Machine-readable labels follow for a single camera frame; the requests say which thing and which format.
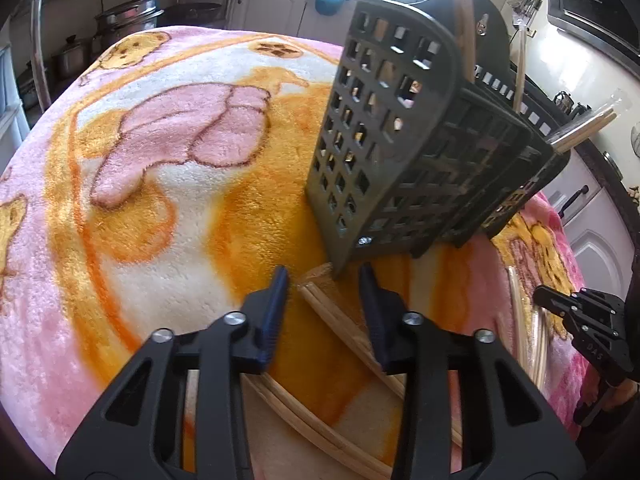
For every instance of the small steel kettle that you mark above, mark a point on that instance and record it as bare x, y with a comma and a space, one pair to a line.
564, 101

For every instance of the black glass range hood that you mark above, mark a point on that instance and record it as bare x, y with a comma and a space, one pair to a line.
595, 0

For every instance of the small steel lidded pot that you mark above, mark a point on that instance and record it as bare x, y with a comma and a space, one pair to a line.
70, 57

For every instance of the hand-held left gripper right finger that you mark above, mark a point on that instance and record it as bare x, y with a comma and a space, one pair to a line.
375, 315

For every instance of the bamboo chopstick pair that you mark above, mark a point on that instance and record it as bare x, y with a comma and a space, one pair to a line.
310, 425
587, 130
520, 65
464, 15
345, 332

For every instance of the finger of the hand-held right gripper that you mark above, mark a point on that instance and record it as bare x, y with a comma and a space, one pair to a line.
550, 300

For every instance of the stainless steel shelf table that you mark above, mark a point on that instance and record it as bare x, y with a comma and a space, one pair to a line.
37, 50

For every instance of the pink cartoon bear blanket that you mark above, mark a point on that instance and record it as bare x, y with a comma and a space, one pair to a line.
150, 200

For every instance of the light blue plastic drawer unit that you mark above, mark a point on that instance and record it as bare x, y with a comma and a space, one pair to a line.
12, 105

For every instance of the pile of bamboo chopsticks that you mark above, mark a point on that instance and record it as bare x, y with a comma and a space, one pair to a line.
522, 320

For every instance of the dark iron wok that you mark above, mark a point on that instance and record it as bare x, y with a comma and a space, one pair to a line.
192, 14

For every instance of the stacked steel cooking pots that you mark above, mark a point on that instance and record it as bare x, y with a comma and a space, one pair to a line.
127, 15

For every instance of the dark green plastic utensil holder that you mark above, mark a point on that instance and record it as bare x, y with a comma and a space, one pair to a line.
400, 160

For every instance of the blue hanging plastic bin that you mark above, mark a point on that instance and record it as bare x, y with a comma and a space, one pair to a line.
330, 2

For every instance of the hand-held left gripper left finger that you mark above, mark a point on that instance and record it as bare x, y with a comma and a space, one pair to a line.
272, 310

